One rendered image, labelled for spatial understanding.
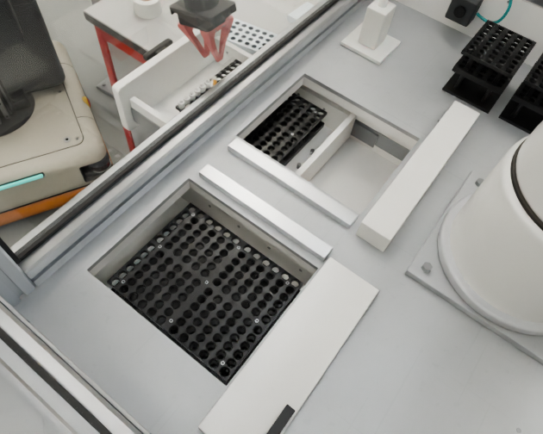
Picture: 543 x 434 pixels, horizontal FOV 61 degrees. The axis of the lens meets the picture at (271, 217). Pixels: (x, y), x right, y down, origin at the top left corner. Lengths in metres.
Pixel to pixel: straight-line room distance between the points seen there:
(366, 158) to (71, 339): 0.61
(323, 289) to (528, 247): 0.25
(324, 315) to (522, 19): 0.70
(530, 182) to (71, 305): 0.56
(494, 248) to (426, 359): 0.16
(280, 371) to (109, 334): 0.22
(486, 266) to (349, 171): 0.37
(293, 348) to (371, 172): 0.44
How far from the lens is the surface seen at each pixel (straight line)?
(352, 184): 0.88
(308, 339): 0.59
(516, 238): 0.58
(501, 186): 0.59
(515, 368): 0.69
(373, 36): 0.95
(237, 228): 0.76
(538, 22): 1.05
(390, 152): 0.93
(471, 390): 0.66
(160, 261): 0.70
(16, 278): 0.63
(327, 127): 0.95
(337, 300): 0.62
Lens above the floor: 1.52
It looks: 58 degrees down
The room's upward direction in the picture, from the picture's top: 9 degrees clockwise
